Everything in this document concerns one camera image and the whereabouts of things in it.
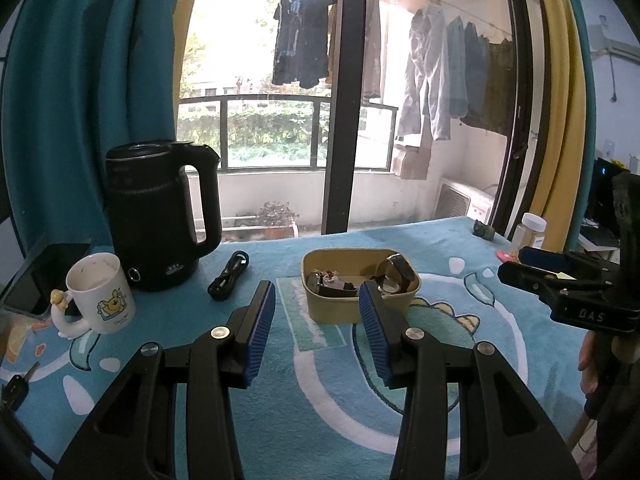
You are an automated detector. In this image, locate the white air conditioner unit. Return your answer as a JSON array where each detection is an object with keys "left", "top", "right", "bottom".
[{"left": 434, "top": 177, "right": 499, "bottom": 222}]

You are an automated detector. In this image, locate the clear jar white lid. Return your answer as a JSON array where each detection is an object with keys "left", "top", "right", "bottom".
[{"left": 510, "top": 212, "right": 547, "bottom": 254}]

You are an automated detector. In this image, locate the blue dinosaur printed blanket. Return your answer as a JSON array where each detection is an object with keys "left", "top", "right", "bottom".
[{"left": 0, "top": 216, "right": 603, "bottom": 480}]

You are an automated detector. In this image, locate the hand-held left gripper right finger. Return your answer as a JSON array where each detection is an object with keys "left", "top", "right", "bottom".
[{"left": 358, "top": 279, "right": 584, "bottom": 480}]

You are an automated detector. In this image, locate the black smartphone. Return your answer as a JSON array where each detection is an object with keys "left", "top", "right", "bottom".
[{"left": 0, "top": 242, "right": 94, "bottom": 319}]

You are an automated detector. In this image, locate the narrow teal curtain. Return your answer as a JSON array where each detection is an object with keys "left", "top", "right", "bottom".
[{"left": 559, "top": 0, "right": 599, "bottom": 242}]

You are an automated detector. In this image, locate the cardboard box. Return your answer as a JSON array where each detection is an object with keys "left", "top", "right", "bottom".
[{"left": 392, "top": 143, "right": 434, "bottom": 181}]

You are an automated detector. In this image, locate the grey hanging shirt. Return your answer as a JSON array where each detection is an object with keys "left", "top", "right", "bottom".
[{"left": 394, "top": 7, "right": 454, "bottom": 142}]

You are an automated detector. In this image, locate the wide teal curtain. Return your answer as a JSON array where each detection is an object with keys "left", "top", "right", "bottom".
[{"left": 0, "top": 0, "right": 194, "bottom": 281}]

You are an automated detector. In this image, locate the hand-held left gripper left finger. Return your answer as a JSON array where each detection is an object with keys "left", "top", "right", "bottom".
[{"left": 52, "top": 280, "right": 277, "bottom": 480}]

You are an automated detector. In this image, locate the white dial wristwatch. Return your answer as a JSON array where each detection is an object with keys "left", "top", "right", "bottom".
[{"left": 305, "top": 269, "right": 359, "bottom": 297}]

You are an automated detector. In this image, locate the dark green hanging garment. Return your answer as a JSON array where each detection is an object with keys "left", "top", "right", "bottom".
[{"left": 482, "top": 37, "right": 516, "bottom": 136}]

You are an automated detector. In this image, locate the potted plant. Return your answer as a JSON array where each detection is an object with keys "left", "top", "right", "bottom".
[{"left": 256, "top": 201, "right": 301, "bottom": 239}]

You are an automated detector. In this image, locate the blue grey hanging jacket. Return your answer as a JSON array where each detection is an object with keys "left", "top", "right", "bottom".
[
  {"left": 462, "top": 19, "right": 494, "bottom": 129},
  {"left": 446, "top": 15, "right": 469, "bottom": 119}
]

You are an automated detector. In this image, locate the white cartoon mug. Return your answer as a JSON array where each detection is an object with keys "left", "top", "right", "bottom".
[{"left": 50, "top": 253, "right": 137, "bottom": 339}]

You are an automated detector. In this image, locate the black balcony railing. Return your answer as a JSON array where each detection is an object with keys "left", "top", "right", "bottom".
[{"left": 177, "top": 95, "right": 399, "bottom": 174}]

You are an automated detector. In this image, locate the large black wristwatch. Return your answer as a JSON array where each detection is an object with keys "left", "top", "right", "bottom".
[{"left": 372, "top": 253, "right": 419, "bottom": 295}]

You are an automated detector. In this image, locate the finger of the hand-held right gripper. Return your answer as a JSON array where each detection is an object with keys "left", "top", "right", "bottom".
[
  {"left": 518, "top": 246, "right": 578, "bottom": 273},
  {"left": 497, "top": 261, "right": 568, "bottom": 307}
]

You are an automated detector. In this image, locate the person's right hand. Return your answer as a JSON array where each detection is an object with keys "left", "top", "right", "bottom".
[{"left": 578, "top": 330, "right": 602, "bottom": 419}]

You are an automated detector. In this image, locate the black laptop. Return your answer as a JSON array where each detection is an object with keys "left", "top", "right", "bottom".
[{"left": 581, "top": 157, "right": 624, "bottom": 249}]

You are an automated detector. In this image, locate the black coiled cable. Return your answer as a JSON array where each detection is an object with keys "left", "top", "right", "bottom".
[{"left": 207, "top": 250, "right": 250, "bottom": 302}]

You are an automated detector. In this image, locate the black electric kettle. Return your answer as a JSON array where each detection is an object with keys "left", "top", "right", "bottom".
[{"left": 104, "top": 141, "right": 223, "bottom": 292}]

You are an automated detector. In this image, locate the black car key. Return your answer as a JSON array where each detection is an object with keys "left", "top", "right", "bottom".
[{"left": 0, "top": 362, "right": 41, "bottom": 414}]

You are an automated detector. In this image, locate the black window post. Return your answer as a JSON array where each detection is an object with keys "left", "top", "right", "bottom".
[{"left": 319, "top": 0, "right": 369, "bottom": 236}]

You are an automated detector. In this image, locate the dark hanging t-shirt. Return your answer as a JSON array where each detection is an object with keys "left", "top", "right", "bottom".
[{"left": 271, "top": 0, "right": 339, "bottom": 90}]

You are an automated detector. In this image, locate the brown hanging garment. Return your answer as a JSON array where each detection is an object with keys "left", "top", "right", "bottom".
[{"left": 362, "top": 0, "right": 384, "bottom": 104}]

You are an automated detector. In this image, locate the tan rectangular bowl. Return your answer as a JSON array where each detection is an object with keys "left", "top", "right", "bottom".
[{"left": 301, "top": 247, "right": 422, "bottom": 325}]

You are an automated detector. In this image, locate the yellow curtain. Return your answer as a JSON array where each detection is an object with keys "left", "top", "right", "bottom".
[{"left": 529, "top": 0, "right": 587, "bottom": 252}]

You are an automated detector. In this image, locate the black sliding door frame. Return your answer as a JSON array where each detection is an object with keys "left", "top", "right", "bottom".
[{"left": 492, "top": 0, "right": 544, "bottom": 242}]

